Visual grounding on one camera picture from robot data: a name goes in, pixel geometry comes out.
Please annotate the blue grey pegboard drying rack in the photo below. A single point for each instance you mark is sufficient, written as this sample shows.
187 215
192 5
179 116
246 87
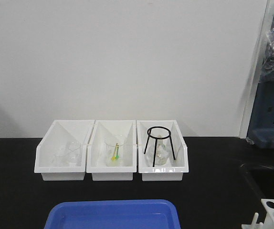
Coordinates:
261 126

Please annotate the black metal tripod stand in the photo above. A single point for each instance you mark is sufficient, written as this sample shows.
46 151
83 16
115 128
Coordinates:
165 133

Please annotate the beaker with yellow green droppers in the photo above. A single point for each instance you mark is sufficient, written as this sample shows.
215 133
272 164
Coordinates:
114 152

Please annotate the middle white storage bin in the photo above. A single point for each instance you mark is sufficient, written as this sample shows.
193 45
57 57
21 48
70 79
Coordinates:
96 152

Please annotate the white storage bin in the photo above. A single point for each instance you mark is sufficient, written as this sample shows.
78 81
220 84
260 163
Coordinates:
96 152
60 132
173 170

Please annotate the right white storage bin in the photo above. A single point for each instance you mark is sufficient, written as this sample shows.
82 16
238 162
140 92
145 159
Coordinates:
173 170

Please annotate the glass flask under tripod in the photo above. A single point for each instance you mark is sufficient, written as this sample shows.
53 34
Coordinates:
157 151

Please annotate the clear beaker in left bin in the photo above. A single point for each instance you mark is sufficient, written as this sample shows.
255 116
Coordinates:
67 155

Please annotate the left white storage bin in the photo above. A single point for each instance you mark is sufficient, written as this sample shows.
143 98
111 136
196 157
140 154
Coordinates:
60 132

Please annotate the blue plastic tray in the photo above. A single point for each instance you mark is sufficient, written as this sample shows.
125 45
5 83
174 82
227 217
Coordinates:
114 214

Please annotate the black sink basin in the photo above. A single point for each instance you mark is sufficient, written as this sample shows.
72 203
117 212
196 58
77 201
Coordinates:
260 179

